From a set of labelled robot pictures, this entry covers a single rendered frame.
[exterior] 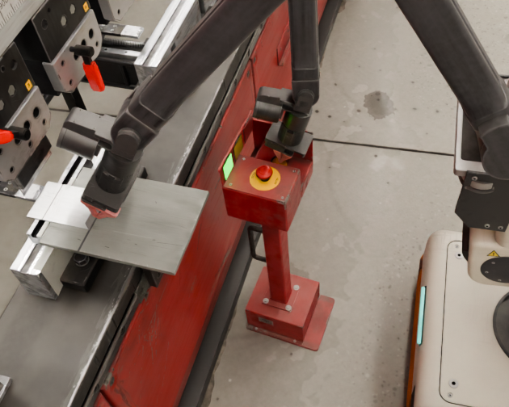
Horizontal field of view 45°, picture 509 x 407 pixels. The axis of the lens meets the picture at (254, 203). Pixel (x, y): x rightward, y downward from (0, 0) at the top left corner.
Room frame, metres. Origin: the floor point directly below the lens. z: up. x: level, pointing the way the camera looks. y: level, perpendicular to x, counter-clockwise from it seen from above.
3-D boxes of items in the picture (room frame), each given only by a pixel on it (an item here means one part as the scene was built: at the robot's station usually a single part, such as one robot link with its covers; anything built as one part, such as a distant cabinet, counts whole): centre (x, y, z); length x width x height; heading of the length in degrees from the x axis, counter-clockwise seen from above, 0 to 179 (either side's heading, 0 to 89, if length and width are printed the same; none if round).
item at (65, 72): (0.89, 0.30, 1.26); 0.15 x 0.09 x 0.17; 157
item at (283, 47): (1.61, -0.18, 0.58); 0.15 x 0.02 x 0.07; 157
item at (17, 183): (0.73, 0.37, 1.13); 0.10 x 0.02 x 0.10; 157
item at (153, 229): (0.68, 0.24, 1.00); 0.26 x 0.18 x 0.01; 67
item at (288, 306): (0.94, -0.05, 0.13); 0.10 x 0.10 x 0.01; 62
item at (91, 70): (0.85, 0.25, 1.20); 0.04 x 0.02 x 0.10; 67
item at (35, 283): (0.78, 0.35, 0.92); 0.39 x 0.06 x 0.10; 157
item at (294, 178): (0.94, -0.05, 0.75); 0.20 x 0.16 x 0.18; 152
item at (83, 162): (0.75, 0.36, 0.98); 0.20 x 0.03 x 0.03; 157
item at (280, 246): (0.94, -0.05, 0.39); 0.05 x 0.05 x 0.54; 62
